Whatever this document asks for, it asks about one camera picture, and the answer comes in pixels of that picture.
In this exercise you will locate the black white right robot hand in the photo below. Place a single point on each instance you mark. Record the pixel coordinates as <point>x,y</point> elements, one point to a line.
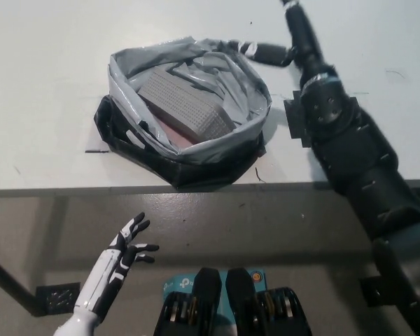
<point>306,42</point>

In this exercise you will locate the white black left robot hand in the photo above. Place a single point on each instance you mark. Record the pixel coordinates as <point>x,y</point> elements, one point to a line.
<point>124,245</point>

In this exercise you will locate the black bin with grey liner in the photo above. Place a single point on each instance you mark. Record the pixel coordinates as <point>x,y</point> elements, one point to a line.
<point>224,140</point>

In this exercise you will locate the grey perforated rectangular basket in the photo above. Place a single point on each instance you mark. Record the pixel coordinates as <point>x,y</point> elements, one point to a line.
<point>182,101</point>

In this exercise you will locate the teal printed box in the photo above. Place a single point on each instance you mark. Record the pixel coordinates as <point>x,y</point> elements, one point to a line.
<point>176,283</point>

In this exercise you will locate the black tape patch on table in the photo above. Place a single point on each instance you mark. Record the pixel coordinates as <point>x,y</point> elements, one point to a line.
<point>294,119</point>

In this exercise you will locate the black floor tape patch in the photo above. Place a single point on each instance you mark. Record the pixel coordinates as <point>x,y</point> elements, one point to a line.
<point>369,290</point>
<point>57,299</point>

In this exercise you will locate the thin black thread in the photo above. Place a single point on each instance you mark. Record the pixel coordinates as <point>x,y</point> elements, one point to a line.
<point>395,71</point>
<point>258,174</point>

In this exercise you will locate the short black tape strip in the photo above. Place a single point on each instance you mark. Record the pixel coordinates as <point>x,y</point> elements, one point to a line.
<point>96,151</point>

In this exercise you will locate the black metal table leg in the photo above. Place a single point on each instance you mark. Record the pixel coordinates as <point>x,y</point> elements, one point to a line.
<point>10,283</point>

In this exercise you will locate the pink soft packet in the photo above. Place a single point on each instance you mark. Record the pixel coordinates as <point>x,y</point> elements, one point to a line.
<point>171,134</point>

